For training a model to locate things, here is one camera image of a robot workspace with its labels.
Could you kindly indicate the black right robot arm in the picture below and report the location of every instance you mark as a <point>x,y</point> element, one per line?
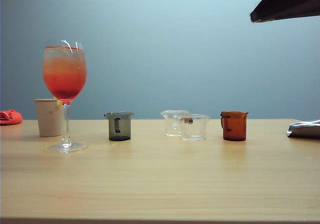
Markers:
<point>287,4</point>

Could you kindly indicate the grey tinted glass measuring cup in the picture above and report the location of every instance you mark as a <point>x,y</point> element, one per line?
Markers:
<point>125,129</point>

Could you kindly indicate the red cloth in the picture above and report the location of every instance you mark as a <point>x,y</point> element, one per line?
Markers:
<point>11,118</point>

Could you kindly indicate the amber glass measuring cup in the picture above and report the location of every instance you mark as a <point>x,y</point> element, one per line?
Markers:
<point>235,129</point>

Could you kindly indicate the yellow lemon slice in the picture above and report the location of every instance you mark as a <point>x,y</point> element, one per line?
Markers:
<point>59,104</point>

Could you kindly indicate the silver foil bag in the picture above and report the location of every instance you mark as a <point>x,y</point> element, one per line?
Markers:
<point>305,130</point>

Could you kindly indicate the beige paper cup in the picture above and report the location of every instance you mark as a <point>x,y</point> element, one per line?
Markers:
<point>48,119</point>

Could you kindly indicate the clear glass measuring cup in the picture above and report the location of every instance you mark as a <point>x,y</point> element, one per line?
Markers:
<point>171,126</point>

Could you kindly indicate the wine glass with red cocktail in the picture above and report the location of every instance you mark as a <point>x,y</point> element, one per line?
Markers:
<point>64,84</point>

